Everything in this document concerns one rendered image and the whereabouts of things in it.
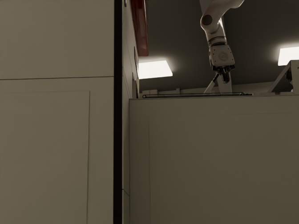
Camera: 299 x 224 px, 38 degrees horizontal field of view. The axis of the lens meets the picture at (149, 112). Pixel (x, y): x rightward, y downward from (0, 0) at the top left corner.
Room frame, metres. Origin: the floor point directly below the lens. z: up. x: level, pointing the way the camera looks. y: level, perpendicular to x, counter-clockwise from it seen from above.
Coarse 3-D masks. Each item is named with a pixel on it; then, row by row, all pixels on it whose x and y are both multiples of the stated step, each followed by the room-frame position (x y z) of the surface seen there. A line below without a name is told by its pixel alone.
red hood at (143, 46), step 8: (136, 0) 1.39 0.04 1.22; (144, 0) 1.40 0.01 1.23; (136, 8) 1.45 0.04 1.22; (144, 8) 1.45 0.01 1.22; (136, 16) 1.51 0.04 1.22; (144, 16) 1.51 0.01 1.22; (136, 24) 1.57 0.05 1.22; (144, 24) 1.58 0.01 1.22; (136, 32) 1.65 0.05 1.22; (144, 32) 1.65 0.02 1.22; (136, 40) 1.72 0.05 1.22; (144, 40) 1.72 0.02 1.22; (144, 48) 1.81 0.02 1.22
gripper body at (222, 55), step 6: (210, 48) 1.79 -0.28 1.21; (216, 48) 1.78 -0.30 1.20; (222, 48) 1.79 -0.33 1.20; (228, 48) 1.82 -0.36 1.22; (210, 54) 1.79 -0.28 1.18; (216, 54) 1.78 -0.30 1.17; (222, 54) 1.79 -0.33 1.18; (228, 54) 1.79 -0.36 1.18; (210, 60) 1.82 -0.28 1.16; (216, 60) 1.78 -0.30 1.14; (222, 60) 1.79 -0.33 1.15; (228, 60) 1.79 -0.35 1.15; (216, 66) 1.81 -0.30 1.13; (222, 66) 1.81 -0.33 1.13
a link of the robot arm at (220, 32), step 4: (220, 20) 1.78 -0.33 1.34; (220, 24) 1.77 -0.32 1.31; (220, 28) 1.77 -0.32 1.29; (216, 32) 1.77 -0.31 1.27; (220, 32) 1.77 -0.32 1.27; (224, 32) 1.79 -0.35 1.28; (208, 36) 1.79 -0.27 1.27; (212, 36) 1.78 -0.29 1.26; (216, 36) 1.77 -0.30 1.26; (224, 36) 1.78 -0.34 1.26; (208, 40) 1.80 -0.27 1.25
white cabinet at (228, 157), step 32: (256, 96) 1.28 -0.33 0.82; (288, 96) 1.28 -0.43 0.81; (160, 128) 1.29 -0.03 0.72; (192, 128) 1.28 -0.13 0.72; (224, 128) 1.28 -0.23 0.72; (256, 128) 1.28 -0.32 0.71; (288, 128) 1.28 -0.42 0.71; (160, 160) 1.29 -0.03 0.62; (192, 160) 1.28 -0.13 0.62; (224, 160) 1.28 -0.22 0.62; (256, 160) 1.28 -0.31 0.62; (288, 160) 1.28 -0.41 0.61; (160, 192) 1.29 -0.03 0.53; (192, 192) 1.28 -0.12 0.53; (224, 192) 1.28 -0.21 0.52; (256, 192) 1.28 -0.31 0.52; (288, 192) 1.28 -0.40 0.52
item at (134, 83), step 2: (134, 80) 1.46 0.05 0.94; (134, 82) 1.46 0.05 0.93; (134, 84) 1.46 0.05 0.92; (136, 84) 1.48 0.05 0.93; (134, 86) 1.46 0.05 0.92; (136, 86) 1.48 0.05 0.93; (134, 88) 1.46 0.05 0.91; (136, 88) 1.48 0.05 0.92; (134, 90) 1.46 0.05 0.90; (136, 90) 1.48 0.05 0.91; (134, 92) 1.46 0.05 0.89; (136, 92) 1.48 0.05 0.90; (134, 94) 1.46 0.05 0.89; (136, 94) 1.48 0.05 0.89; (134, 96) 1.46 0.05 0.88; (136, 96) 1.48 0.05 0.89; (138, 96) 1.63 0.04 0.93; (134, 98) 1.46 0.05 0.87; (136, 98) 1.48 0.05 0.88
